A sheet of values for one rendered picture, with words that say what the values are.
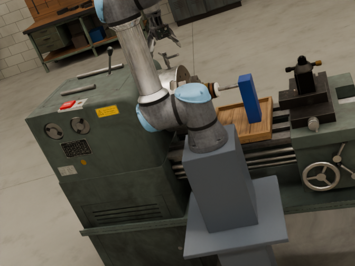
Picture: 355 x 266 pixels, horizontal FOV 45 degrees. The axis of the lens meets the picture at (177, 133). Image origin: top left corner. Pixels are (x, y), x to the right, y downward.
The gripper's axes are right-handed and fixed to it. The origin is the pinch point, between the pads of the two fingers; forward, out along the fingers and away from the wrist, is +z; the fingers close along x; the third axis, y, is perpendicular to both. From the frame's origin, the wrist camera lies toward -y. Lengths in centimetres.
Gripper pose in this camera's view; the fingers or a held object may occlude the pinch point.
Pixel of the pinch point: (166, 53)
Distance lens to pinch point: 201.0
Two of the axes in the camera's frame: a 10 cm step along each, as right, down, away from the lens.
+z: 3.1, 8.6, 4.1
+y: 3.2, 3.1, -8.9
